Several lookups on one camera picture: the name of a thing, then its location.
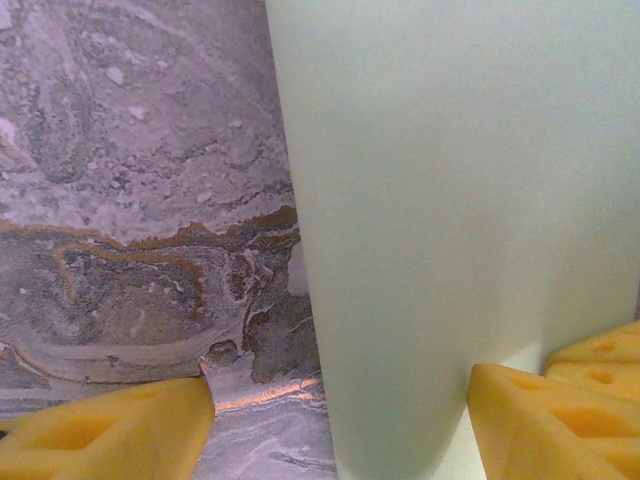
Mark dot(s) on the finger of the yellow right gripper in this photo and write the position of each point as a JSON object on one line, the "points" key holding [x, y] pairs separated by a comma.
{"points": [[575, 375], [580, 350]]}

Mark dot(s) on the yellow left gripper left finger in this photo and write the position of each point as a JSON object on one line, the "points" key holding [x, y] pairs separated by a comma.
{"points": [[150, 430]]}

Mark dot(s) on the light green paper sheet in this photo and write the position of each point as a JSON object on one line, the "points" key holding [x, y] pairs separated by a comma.
{"points": [[440, 200]]}

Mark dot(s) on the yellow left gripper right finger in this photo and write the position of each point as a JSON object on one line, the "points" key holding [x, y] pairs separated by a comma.
{"points": [[520, 425]]}

